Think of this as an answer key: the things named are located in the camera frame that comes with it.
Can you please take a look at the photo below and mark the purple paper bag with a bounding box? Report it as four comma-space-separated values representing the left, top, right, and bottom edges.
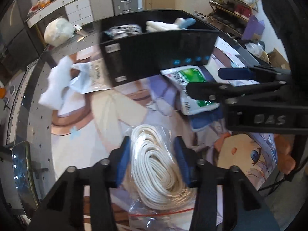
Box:
242, 15, 265, 40

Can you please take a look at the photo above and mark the anime print table mat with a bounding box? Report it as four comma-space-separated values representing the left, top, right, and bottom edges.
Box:
49, 37, 280, 231

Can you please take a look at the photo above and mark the bagged white rope coil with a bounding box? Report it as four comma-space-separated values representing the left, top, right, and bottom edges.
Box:
127, 124, 197, 222

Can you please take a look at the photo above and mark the white wrapped bundle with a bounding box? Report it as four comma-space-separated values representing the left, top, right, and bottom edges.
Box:
44, 17, 75, 47

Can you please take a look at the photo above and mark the cardboard box on floor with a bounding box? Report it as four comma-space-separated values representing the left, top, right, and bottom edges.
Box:
267, 48, 290, 70

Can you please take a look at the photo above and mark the white plastic label bag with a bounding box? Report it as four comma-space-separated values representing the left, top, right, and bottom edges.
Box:
69, 59, 112, 94

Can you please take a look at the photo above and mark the person's right hand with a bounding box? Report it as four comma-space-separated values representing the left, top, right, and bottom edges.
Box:
274, 134, 296, 175

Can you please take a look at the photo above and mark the shoe rack with shoes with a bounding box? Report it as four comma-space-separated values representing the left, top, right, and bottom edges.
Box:
207, 0, 258, 38

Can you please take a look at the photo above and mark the black refrigerator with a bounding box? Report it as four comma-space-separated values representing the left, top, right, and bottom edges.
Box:
1, 1, 44, 76

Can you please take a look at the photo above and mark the white drawer desk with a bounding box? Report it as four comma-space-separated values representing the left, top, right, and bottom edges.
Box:
26, 0, 94, 28

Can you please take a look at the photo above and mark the green white medicine packet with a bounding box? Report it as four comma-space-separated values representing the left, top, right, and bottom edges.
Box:
161, 65, 219, 116

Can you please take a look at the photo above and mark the black cardboard box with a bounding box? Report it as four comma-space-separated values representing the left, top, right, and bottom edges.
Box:
99, 9, 219, 87

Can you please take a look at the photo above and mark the white foam piece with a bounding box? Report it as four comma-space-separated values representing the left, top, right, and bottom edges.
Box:
39, 56, 73, 110

